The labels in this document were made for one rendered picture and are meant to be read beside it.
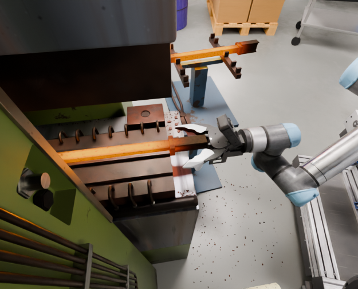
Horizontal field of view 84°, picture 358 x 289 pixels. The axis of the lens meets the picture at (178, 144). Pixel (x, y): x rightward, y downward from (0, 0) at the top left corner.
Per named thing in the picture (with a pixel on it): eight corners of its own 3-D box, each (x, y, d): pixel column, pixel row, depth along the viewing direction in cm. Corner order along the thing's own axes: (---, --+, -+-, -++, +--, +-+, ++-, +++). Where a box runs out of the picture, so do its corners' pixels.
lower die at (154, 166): (167, 142, 66) (165, 124, 60) (175, 199, 55) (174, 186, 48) (34, 157, 63) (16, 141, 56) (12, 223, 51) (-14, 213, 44)
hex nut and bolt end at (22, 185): (71, 191, 25) (40, 161, 19) (67, 211, 23) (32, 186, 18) (44, 194, 24) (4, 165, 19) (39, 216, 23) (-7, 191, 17)
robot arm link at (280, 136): (294, 153, 62) (308, 136, 55) (260, 158, 61) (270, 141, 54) (282, 134, 66) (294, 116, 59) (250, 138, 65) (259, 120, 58)
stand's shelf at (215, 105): (209, 78, 120) (210, 75, 118) (237, 127, 97) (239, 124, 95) (161, 86, 116) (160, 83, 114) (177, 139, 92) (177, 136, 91)
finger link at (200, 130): (174, 137, 64) (202, 147, 62) (174, 125, 59) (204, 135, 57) (179, 131, 66) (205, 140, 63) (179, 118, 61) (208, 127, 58)
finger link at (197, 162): (189, 183, 54) (212, 163, 58) (190, 172, 50) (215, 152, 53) (181, 175, 56) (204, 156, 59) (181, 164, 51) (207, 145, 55)
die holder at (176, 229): (179, 168, 111) (179, 110, 76) (191, 243, 89) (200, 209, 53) (74, 182, 106) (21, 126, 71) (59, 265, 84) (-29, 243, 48)
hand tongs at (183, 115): (157, 62, 127) (157, 60, 126) (163, 61, 128) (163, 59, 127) (184, 131, 93) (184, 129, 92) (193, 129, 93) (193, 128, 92)
